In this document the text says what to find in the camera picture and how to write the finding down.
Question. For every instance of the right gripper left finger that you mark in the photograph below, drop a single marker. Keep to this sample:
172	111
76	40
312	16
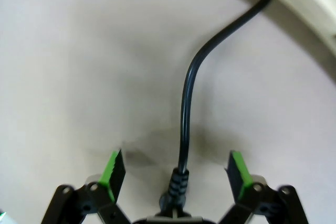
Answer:
116	174

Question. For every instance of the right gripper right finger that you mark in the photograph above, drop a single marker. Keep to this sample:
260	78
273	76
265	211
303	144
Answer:
236	174

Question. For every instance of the white monitor riser stand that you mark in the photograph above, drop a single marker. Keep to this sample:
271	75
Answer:
302	1

